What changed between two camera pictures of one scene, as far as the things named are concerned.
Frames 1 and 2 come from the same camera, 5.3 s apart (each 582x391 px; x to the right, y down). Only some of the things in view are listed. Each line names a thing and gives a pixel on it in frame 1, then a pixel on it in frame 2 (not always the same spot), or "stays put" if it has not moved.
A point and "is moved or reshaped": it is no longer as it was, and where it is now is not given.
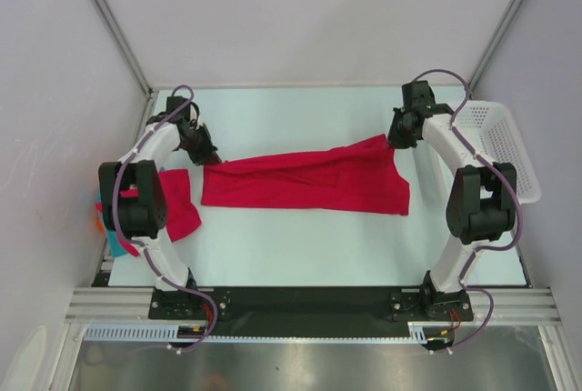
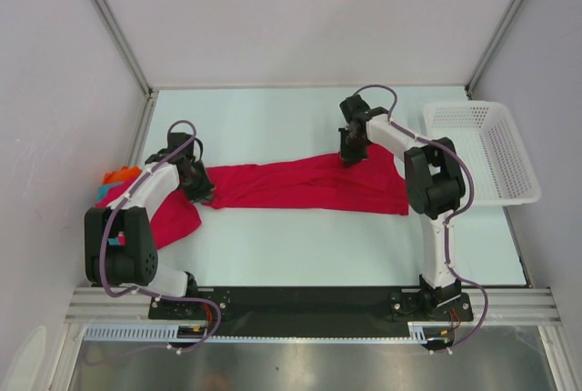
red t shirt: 362,175 is moved or reshaped
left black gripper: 207,155 → 197,195
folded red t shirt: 182,216 stays put
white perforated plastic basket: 490,129 stays put
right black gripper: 395,140 → 348,156
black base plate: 313,311 stays put
